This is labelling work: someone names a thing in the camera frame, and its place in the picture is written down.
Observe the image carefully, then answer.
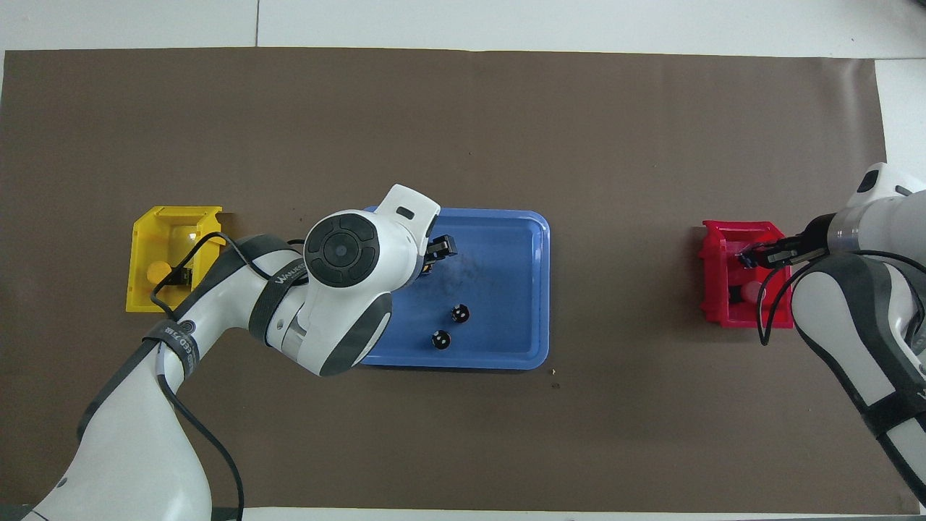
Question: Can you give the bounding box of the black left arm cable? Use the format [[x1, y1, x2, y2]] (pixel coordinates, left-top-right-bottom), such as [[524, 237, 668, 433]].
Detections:
[[150, 232, 312, 521]]

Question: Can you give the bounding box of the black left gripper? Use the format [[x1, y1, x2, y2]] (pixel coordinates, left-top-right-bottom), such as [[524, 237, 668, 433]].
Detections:
[[416, 234, 459, 276]]

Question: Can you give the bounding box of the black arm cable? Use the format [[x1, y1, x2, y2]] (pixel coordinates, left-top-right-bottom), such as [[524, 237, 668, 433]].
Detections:
[[755, 248, 926, 347], [150, 232, 312, 521]]

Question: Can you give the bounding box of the yellow plastic bin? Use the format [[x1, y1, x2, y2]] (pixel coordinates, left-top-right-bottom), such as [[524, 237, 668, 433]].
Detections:
[[126, 206, 226, 314]]

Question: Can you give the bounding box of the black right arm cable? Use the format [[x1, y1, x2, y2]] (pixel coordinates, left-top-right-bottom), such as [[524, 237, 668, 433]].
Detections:
[[755, 248, 926, 347]]

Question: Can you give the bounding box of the brown paper table mat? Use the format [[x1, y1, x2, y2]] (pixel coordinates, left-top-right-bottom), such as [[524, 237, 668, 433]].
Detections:
[[0, 48, 919, 514]]

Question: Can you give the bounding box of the red plastic bin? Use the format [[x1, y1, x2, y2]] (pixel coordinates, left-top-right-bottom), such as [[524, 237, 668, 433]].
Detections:
[[699, 221, 795, 329]]

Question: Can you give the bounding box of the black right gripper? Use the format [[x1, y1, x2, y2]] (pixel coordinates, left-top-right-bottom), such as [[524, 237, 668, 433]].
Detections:
[[738, 216, 833, 271]]

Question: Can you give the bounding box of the blue plastic tray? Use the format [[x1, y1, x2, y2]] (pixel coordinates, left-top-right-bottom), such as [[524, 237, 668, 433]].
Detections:
[[358, 208, 551, 371]]

